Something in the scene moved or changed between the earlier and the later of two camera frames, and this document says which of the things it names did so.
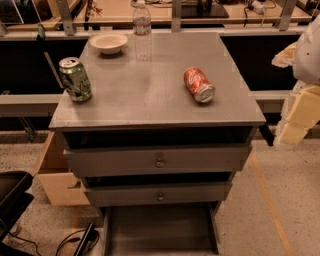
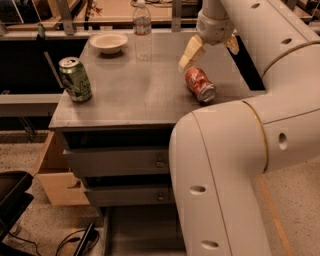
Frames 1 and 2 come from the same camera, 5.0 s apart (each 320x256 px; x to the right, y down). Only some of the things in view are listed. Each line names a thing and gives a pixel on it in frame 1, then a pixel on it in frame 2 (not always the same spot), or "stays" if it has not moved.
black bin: x=14 y=199 stays
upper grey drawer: x=177 y=161 stays
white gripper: x=308 y=58 → x=215 y=32
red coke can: x=199 y=84 stays
